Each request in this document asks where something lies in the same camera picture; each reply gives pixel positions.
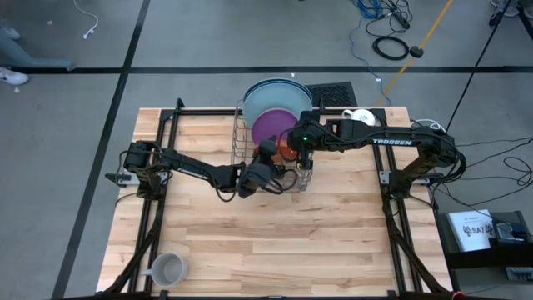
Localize black power strip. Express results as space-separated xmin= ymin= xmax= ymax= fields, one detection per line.
xmin=391 ymin=10 xmax=411 ymax=30

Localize black coiled cable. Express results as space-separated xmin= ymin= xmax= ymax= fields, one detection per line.
xmin=371 ymin=35 xmax=411 ymax=62

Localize person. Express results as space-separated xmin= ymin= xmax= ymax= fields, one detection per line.
xmin=0 ymin=65 xmax=30 ymax=87
xmin=490 ymin=0 xmax=533 ymax=18

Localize large light blue plate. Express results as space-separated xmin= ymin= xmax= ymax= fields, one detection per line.
xmin=242 ymin=82 xmax=314 ymax=128

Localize white floor cable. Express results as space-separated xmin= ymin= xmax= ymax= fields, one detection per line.
xmin=72 ymin=0 xmax=100 ymax=41

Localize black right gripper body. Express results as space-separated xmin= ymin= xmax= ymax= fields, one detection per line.
xmin=289 ymin=110 xmax=320 ymax=172

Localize wire dish rack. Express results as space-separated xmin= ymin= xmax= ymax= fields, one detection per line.
xmin=231 ymin=98 xmax=316 ymax=193

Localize white printed mug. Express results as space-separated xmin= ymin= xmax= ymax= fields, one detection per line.
xmin=341 ymin=108 xmax=376 ymax=127

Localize white coiled cable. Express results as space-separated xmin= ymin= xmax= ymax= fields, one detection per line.
xmin=410 ymin=118 xmax=442 ymax=131

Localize large dark blue plate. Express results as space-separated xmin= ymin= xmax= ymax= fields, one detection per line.
xmin=243 ymin=77 xmax=314 ymax=101

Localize black storage bin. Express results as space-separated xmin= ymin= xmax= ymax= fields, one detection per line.
xmin=435 ymin=210 xmax=533 ymax=270

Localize black table frame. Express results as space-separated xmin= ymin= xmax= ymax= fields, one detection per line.
xmin=97 ymin=97 xmax=455 ymax=300

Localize grey flat device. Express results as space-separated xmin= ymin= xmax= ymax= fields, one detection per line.
xmin=506 ymin=266 xmax=533 ymax=283

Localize small orange plate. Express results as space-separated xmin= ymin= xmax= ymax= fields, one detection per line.
xmin=258 ymin=139 xmax=301 ymax=163

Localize white booklet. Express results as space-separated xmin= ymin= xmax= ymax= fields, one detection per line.
xmin=448 ymin=209 xmax=495 ymax=253

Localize small purple plate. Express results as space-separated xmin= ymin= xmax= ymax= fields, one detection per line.
xmin=251 ymin=107 xmax=299 ymax=147

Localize black stand leg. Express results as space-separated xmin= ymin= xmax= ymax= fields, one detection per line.
xmin=445 ymin=0 xmax=516 ymax=134
xmin=516 ymin=3 xmax=533 ymax=38

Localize grey chair base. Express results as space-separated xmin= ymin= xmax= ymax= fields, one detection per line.
xmin=0 ymin=24 xmax=76 ymax=71

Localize grey mug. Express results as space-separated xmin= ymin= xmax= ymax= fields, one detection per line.
xmin=143 ymin=252 xmax=189 ymax=288

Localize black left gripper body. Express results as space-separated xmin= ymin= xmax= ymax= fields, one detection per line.
xmin=254 ymin=139 xmax=279 ymax=166

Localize blue cable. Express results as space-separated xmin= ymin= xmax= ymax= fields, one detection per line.
xmin=348 ymin=0 xmax=386 ymax=84

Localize black floor cables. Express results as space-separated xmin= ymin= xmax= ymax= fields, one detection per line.
xmin=432 ymin=137 xmax=533 ymax=209

